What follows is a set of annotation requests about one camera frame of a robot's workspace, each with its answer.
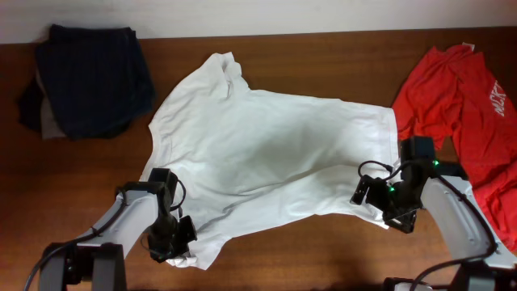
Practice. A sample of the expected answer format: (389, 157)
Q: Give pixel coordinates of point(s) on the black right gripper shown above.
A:
(402, 219)

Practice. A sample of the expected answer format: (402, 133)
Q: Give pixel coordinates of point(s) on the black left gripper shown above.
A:
(181, 246)

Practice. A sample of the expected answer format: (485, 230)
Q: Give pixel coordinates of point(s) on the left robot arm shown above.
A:
(98, 255)

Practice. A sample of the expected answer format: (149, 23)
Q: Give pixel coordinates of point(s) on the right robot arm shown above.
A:
(480, 260)

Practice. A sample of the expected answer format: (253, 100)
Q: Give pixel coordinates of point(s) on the red t-shirt white lettering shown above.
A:
(452, 94)

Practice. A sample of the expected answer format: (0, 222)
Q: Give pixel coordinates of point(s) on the grey folded garment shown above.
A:
(50, 129)

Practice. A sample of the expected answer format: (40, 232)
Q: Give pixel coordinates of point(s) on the dark navy folded garment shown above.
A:
(97, 80)

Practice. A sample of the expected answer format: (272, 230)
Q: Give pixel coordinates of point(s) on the black folded garment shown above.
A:
(29, 105)

